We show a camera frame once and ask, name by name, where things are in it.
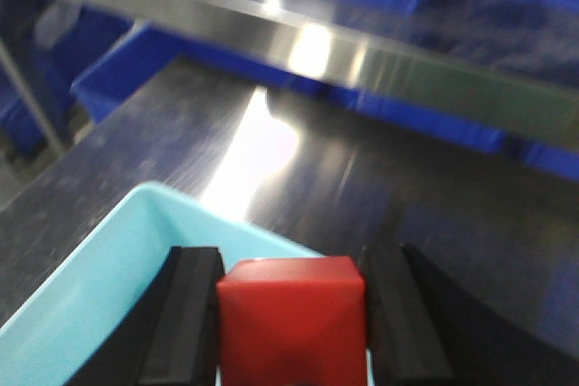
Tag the light blue plastic tub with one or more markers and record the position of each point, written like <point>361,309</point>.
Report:
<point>60,325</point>

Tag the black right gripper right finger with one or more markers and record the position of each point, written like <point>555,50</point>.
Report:
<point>424,329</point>

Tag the blue bin behind table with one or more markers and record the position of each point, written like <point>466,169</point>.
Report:
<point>117,75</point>

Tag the red cube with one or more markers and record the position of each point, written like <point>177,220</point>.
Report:
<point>294,321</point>

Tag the steel shelf rail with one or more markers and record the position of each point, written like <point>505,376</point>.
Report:
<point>350,46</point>

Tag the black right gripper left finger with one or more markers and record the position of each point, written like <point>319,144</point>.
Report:
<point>170,336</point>

